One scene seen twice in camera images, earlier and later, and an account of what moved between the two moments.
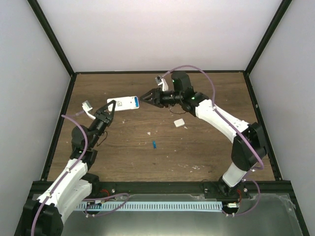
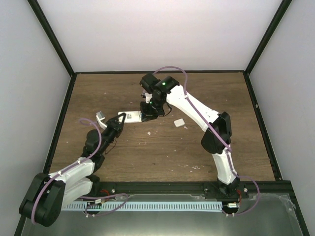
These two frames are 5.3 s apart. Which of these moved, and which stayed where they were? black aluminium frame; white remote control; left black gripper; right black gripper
Moved: right black gripper; left black gripper; white remote control
Stayed: black aluminium frame
